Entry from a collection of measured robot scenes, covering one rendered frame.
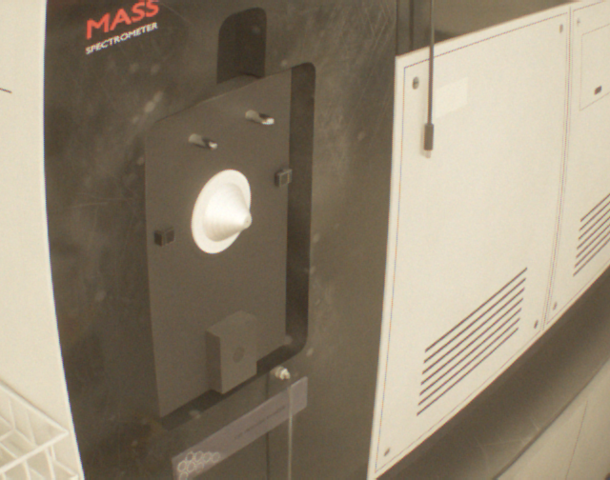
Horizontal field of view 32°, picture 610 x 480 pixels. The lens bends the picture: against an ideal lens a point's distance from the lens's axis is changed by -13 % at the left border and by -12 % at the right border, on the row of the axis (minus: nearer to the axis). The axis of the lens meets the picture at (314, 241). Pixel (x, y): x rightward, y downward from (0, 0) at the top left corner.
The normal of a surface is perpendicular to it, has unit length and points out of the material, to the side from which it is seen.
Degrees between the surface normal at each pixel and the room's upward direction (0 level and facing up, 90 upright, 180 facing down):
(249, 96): 90
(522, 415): 0
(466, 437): 0
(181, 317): 90
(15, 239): 90
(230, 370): 90
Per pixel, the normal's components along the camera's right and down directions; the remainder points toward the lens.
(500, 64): 0.79, 0.30
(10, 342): -0.61, 0.35
